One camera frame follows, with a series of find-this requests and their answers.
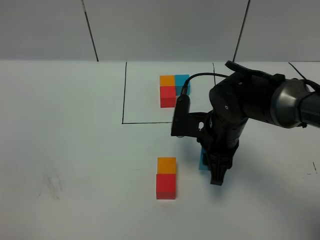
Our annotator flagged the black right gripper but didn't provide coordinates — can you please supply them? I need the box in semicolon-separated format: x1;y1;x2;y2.
197;112;240;186

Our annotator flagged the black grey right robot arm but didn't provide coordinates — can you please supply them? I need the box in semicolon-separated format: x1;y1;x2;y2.
199;61;320;186

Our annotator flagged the red template block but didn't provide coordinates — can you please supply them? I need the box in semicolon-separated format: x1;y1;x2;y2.
160;86;176;108

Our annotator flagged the blue template block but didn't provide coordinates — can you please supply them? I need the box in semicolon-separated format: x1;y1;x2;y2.
174;74;190;96

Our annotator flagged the orange template block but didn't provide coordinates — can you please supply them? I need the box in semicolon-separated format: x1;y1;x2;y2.
159;75;176;87

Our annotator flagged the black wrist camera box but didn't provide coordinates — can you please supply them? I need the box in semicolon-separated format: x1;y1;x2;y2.
171;94;208;139

